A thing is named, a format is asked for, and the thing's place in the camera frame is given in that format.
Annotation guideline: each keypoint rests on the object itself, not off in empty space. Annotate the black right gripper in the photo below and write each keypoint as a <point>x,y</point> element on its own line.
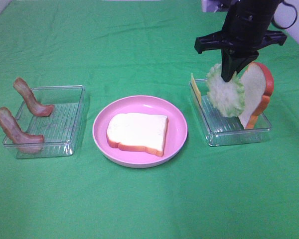
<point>244,32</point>

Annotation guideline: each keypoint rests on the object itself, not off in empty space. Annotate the green lettuce leaf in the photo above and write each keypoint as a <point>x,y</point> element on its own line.
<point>227,97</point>

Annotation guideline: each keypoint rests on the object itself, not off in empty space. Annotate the bread slice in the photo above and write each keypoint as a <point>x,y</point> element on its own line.
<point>138,132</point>
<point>259,86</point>

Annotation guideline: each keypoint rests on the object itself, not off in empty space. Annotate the bacon strip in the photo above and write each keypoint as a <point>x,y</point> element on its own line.
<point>13,131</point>
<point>34,106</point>

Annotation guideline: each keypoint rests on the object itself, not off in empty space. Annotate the yellow cheese slice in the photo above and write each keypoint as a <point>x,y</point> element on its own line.
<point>196,89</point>

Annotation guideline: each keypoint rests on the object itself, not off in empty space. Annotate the right clear plastic tray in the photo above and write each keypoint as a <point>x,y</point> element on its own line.
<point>217,130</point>

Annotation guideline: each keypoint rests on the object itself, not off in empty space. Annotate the clear plastic tray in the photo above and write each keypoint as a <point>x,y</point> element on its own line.
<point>62,129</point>
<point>217,130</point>

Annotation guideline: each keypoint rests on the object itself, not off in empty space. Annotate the pink round plate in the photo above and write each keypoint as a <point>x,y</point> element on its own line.
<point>176,134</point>

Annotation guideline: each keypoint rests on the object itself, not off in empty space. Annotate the green tablecloth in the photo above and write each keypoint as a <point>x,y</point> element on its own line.
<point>117,49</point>

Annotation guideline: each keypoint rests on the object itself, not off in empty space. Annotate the left clear plastic tray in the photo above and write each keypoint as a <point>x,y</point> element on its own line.
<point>62,129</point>

